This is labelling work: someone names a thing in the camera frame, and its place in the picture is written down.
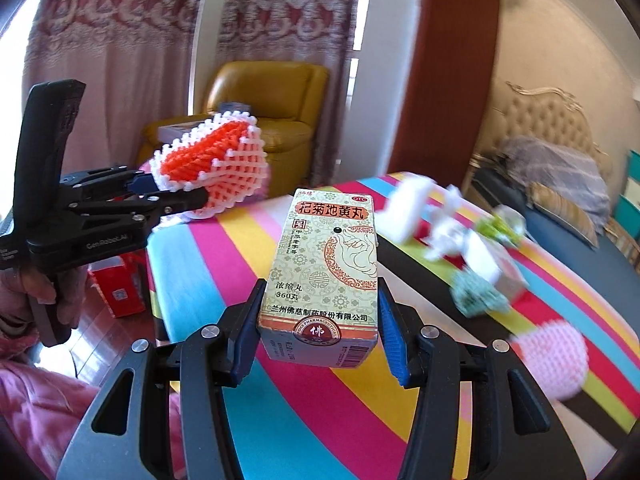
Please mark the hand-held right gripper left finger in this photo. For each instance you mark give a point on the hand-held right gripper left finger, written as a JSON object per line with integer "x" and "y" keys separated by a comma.
{"x": 245, "y": 340}

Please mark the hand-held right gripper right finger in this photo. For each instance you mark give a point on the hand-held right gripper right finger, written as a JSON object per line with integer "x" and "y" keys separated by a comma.
{"x": 395, "y": 340}

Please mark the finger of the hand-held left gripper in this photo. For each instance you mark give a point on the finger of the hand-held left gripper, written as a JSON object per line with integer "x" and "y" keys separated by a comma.
{"x": 115, "y": 180}
{"x": 175, "y": 200}

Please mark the red white foam fruit net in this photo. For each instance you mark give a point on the red white foam fruit net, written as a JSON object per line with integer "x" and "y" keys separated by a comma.
{"x": 220, "y": 160}

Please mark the beige patterned medicine box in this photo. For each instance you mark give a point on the beige patterned medicine box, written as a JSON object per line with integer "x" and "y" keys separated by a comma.
{"x": 320, "y": 270}

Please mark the person's left forearm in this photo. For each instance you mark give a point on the person's left forearm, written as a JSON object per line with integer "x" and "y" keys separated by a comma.
{"x": 40, "y": 410}

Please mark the person's left hand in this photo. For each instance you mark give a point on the person's left hand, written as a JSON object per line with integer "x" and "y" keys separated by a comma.
{"x": 35, "y": 285}

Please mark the flat white cardboard box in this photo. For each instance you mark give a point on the flat white cardboard box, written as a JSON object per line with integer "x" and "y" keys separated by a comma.
{"x": 177, "y": 131}

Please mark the green crumpled wrapper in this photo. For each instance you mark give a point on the green crumpled wrapper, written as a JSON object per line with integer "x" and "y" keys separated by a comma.
{"x": 477, "y": 292}

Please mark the red bag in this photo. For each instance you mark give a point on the red bag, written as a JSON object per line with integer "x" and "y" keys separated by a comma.
{"x": 120, "y": 285}

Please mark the colourful striped tablecloth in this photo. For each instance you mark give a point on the colourful striped tablecloth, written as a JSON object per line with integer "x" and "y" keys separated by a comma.
{"x": 310, "y": 425}

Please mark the blue white upright box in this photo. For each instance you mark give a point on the blue white upright box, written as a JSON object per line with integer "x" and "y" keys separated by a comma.
{"x": 234, "y": 108}

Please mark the pink lace patterned curtain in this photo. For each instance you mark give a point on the pink lace patterned curtain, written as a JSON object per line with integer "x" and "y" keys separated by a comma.
{"x": 290, "y": 20}
{"x": 110, "y": 60}

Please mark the white foam block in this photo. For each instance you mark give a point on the white foam block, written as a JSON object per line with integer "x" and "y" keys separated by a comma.
{"x": 407, "y": 210}

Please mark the yellow leather armchair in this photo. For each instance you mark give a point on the yellow leather armchair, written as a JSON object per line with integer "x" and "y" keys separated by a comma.
{"x": 280, "y": 95}

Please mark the clear bag of green scraps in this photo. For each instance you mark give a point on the clear bag of green scraps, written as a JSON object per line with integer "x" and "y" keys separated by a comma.
{"x": 502, "y": 227}

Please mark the pink foam fruit net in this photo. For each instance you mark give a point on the pink foam fruit net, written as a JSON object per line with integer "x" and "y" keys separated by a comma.
{"x": 552, "y": 360}

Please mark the striped pillow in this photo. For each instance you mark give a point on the striped pillow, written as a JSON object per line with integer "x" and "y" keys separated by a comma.
{"x": 565, "y": 212}

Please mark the bed with blue sheet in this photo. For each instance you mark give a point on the bed with blue sheet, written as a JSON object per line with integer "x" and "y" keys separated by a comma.
{"x": 615, "y": 265}

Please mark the grey pillow under net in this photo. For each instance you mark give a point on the grey pillow under net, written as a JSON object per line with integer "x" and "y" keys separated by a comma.
{"x": 550, "y": 165}

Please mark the teal storage box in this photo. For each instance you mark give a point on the teal storage box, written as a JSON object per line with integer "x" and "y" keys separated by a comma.
{"x": 635, "y": 165}
{"x": 629, "y": 215}

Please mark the beige tufted headboard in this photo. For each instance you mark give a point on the beige tufted headboard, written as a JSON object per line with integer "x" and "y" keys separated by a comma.
{"x": 545, "y": 110}

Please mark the brown wooden door frame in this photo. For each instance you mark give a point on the brown wooden door frame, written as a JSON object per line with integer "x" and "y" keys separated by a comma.
{"x": 440, "y": 70}

